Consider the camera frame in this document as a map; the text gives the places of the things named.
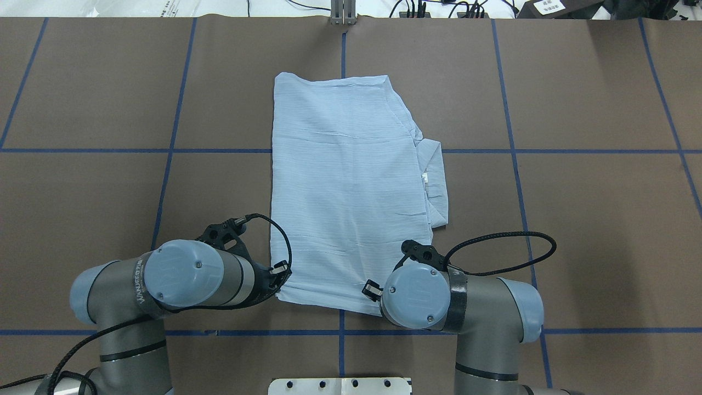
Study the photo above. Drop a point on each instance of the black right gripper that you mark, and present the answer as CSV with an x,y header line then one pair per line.
x,y
372,289

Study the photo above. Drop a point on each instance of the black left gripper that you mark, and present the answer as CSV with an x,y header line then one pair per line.
x,y
267,280

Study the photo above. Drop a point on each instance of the light blue button shirt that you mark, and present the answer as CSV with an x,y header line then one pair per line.
x,y
353,178

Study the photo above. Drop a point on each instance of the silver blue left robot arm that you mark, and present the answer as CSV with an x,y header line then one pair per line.
x,y
128,300

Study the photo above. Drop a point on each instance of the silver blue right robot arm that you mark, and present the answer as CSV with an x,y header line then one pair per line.
x,y
490,315

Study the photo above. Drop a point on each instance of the clear plastic bag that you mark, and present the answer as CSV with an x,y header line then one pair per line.
x,y
164,9

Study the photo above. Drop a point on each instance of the brown labelled box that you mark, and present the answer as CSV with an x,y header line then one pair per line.
x,y
578,10

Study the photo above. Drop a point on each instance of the white pedestal column base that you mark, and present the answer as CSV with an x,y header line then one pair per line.
x,y
341,385

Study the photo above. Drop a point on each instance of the aluminium frame post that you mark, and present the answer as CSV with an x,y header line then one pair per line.
x,y
343,12

